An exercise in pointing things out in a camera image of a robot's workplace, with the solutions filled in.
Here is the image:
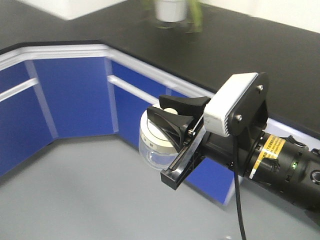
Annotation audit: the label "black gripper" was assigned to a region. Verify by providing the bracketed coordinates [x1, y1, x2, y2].
[146, 95, 265, 190]

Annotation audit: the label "glass jar with cream lid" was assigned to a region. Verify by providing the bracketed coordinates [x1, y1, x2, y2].
[138, 111, 178, 171]

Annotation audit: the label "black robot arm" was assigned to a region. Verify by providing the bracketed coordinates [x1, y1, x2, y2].
[146, 95, 320, 216]

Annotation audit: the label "white plant pot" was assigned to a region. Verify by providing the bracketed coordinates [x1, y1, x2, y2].
[154, 0, 187, 23]

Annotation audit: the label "blue lab cabinets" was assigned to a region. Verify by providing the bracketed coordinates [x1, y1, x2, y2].
[0, 43, 320, 207]

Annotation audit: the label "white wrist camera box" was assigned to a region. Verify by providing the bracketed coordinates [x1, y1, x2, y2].
[203, 72, 258, 137]

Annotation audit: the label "black camera cable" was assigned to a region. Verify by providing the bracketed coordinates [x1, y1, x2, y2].
[231, 134, 248, 240]

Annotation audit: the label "black camera mounting plate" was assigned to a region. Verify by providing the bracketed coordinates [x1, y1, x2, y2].
[227, 72, 269, 136]

